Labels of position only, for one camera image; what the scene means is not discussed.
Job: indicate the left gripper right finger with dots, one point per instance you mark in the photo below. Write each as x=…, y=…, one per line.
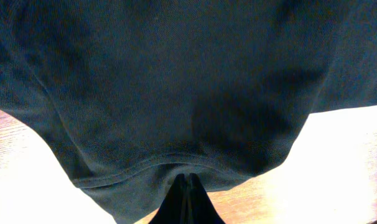
x=200, y=209

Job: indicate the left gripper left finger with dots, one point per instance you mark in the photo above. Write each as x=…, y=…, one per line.
x=173, y=207

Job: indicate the black t-shirt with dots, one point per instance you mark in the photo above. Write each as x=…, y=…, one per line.
x=130, y=94

